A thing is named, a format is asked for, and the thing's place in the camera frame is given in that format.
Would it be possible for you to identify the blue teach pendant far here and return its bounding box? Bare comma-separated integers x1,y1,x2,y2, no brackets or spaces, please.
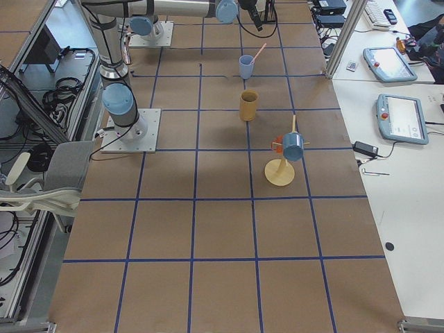
363,47,417,83

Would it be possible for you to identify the black power adapter right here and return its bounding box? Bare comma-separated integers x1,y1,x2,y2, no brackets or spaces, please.
352,141,379,157

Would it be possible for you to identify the wooden cup tree stand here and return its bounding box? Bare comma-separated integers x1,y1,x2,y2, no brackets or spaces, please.
264,114,309,187

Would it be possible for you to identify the grey office chair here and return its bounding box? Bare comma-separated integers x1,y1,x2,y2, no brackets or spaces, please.
1,140,94,232

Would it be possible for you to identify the orange cup on stand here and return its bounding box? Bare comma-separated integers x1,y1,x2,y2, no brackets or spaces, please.
271,136,284,155

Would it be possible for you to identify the blue teach pendant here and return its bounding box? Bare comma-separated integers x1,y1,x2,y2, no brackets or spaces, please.
363,47,417,83
376,94,429,145

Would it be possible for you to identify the blue teach pendant near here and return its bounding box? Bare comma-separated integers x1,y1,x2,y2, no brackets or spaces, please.
376,94,429,145

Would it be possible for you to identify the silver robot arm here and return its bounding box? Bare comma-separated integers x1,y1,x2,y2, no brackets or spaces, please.
80,1,262,137
130,15,164,40

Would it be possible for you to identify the aluminium frame post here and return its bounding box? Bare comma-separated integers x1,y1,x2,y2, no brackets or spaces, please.
325,0,366,79

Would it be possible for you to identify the white keyboard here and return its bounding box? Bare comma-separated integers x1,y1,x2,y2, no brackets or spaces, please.
363,1,391,31

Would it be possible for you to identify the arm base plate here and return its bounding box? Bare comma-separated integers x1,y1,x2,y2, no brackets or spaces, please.
101,108,161,153
129,17,173,48

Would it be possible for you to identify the light blue plastic cup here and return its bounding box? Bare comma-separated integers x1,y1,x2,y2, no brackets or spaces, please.
239,55,254,80

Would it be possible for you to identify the bamboo chopstick holder cup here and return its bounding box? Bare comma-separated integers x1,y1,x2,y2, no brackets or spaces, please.
239,89,259,121

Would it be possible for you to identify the dark blue hanging cup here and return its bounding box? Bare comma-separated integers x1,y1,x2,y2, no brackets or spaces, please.
282,132,304,162

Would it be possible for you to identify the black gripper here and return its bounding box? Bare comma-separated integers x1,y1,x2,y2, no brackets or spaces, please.
247,6,263,31

